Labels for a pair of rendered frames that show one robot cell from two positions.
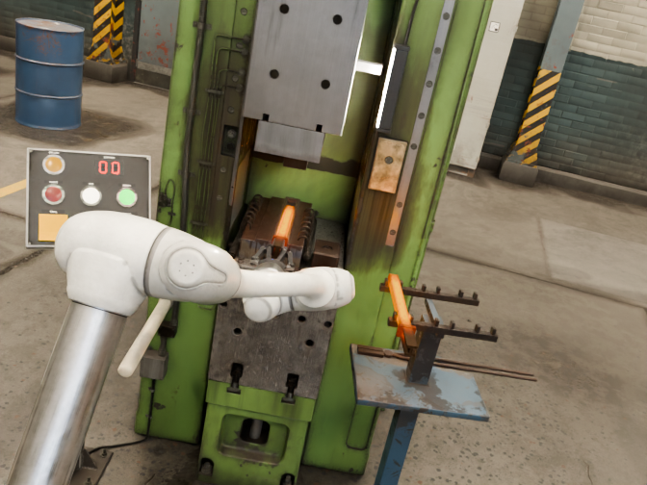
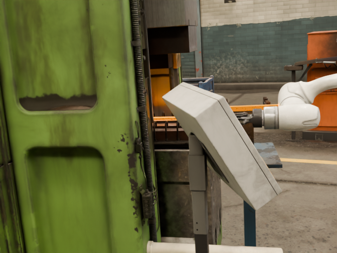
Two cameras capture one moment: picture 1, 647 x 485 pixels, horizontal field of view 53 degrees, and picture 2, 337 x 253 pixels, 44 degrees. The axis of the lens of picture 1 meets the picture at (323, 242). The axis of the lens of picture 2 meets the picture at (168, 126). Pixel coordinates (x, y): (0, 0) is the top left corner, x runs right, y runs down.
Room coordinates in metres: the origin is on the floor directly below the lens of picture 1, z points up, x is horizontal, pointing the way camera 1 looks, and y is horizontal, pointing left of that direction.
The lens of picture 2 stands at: (1.62, 1.76, 1.34)
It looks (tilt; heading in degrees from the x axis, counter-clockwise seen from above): 12 degrees down; 284
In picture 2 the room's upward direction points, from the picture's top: 4 degrees counter-clockwise
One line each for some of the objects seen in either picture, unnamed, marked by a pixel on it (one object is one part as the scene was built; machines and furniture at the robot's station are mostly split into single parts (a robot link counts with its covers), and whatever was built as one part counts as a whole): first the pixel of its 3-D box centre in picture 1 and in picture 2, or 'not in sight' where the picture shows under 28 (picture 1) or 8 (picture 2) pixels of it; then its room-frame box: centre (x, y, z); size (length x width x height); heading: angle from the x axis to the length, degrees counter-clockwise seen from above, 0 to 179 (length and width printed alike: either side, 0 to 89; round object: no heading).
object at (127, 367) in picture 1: (146, 334); (214, 251); (1.81, 0.50, 0.62); 0.44 x 0.05 x 0.05; 1
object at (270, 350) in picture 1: (281, 294); (152, 186); (2.13, 0.11, 0.69); 0.56 x 0.38 x 0.45; 1
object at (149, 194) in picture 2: not in sight; (147, 203); (2.02, 0.54, 0.80); 0.06 x 0.03 x 0.14; 91
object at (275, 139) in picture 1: (296, 126); (140, 41); (2.12, 0.17, 1.32); 0.42 x 0.20 x 0.10; 1
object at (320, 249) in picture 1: (325, 256); not in sight; (1.97, -0.02, 0.95); 0.12 x 0.08 x 0.06; 1
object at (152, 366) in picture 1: (154, 364); not in sight; (2.02, 0.52, 0.36); 0.09 x 0.07 x 0.12; 91
